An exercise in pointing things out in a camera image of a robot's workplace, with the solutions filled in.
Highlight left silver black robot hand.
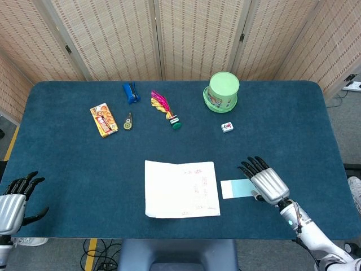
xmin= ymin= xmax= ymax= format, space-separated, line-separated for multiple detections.
xmin=0 ymin=171 xmax=50 ymax=235

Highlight woven folding screen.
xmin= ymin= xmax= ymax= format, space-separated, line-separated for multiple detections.
xmin=0 ymin=0 xmax=361 ymax=125

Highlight green plastic bucket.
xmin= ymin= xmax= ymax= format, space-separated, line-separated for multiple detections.
xmin=202 ymin=72 xmax=240 ymax=113

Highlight white grey shoe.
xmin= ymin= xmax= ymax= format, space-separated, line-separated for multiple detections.
xmin=347 ymin=176 xmax=361 ymax=215

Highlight white power strip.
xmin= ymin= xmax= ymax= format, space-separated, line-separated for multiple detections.
xmin=341 ymin=81 xmax=361 ymax=91

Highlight yellow notebook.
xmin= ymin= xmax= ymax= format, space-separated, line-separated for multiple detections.
xmin=144 ymin=160 xmax=221 ymax=219

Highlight blue clip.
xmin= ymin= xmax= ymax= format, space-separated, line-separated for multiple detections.
xmin=122 ymin=81 xmax=141 ymax=104

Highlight pink yellow feather shuttlecock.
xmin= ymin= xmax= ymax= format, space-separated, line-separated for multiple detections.
xmin=151 ymin=90 xmax=183 ymax=130

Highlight light blue tasselled bookmark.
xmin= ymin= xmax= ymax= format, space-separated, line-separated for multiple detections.
xmin=220 ymin=178 xmax=256 ymax=200

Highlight dark blue table mat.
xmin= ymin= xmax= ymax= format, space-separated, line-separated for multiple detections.
xmin=0 ymin=80 xmax=354 ymax=241

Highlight black power cable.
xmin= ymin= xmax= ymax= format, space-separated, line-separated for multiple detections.
xmin=327 ymin=90 xmax=349 ymax=108

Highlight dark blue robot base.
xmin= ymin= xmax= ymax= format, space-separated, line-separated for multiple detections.
xmin=117 ymin=239 xmax=239 ymax=271

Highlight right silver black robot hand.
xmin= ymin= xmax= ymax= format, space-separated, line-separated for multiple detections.
xmin=237 ymin=156 xmax=290 ymax=206

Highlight black floor cables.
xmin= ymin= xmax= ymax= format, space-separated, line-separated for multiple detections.
xmin=80 ymin=239 xmax=122 ymax=271

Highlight orange yellow food box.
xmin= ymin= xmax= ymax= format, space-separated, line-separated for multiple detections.
xmin=90 ymin=102 xmax=118 ymax=138

